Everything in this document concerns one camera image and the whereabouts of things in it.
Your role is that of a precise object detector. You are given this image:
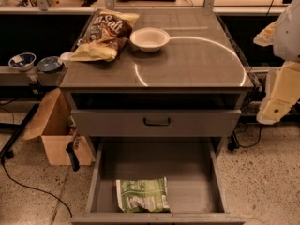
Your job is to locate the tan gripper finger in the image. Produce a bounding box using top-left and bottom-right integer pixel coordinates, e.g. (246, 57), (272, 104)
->
(253, 21), (278, 47)
(256, 61), (300, 125)

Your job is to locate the green jalapeno chip bag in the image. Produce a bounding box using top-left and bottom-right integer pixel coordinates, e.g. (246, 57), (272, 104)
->
(116, 177), (171, 213)

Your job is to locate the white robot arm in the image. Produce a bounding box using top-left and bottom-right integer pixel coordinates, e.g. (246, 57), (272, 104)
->
(254, 0), (300, 125)

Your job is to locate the grey drawer cabinet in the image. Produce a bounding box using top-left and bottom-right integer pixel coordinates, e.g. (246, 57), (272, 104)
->
(59, 7), (255, 225)

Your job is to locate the grey open middle drawer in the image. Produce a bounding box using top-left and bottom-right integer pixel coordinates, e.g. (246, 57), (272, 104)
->
(72, 139), (245, 225)

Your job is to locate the brown sea salt chip bag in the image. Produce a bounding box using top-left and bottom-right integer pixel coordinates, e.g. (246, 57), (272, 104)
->
(71, 9), (140, 62)

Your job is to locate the grey top drawer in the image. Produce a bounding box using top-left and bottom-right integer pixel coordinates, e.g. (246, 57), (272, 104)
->
(71, 110), (241, 137)

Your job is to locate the white paper bowl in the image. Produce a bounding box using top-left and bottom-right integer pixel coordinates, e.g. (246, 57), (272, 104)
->
(129, 27), (170, 53)

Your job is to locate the small white cup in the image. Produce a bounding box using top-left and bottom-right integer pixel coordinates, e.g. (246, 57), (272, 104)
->
(60, 52), (73, 68)

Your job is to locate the dark blue bowl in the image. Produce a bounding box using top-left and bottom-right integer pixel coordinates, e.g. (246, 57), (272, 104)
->
(37, 56), (63, 73)

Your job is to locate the cardboard box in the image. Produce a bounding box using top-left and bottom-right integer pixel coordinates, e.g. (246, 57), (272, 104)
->
(22, 87), (94, 167)

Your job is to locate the black drawer handle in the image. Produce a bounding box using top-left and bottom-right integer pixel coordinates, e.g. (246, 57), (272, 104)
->
(142, 118), (171, 127)

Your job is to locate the black handled tool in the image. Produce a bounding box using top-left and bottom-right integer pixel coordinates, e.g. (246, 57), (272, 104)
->
(66, 129), (80, 172)

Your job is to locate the black floor cable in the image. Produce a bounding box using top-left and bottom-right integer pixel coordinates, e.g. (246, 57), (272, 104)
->
(0, 158), (74, 218)

